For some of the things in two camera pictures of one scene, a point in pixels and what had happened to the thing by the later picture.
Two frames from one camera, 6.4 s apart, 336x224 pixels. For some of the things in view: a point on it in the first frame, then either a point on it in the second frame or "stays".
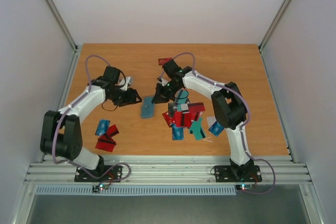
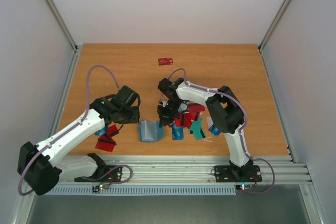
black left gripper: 131,99 → 135,119
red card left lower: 105,143 stays
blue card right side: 216,128 stays
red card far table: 161,61 stays
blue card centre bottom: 178,132 stays
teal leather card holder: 147,108 → 150,131
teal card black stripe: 198,128 stays
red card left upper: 112,131 stays
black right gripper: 163,93 → 164,112
